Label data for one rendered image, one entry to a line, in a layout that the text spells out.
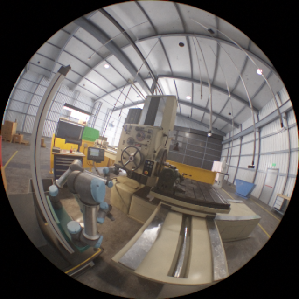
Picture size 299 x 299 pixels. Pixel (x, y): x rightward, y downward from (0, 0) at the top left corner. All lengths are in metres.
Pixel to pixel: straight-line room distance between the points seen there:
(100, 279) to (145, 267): 0.81
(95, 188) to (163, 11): 7.28
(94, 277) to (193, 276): 1.04
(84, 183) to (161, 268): 0.79
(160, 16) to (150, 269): 7.96
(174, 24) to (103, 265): 8.47
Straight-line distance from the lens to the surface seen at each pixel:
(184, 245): 1.03
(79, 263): 1.23
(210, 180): 4.00
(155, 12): 7.24
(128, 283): 1.50
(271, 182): 7.71
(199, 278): 0.96
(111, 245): 1.64
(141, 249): 0.84
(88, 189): 0.43
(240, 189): 6.76
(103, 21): 8.81
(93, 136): 5.16
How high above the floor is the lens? 1.49
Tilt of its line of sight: level
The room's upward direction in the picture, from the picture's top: 14 degrees clockwise
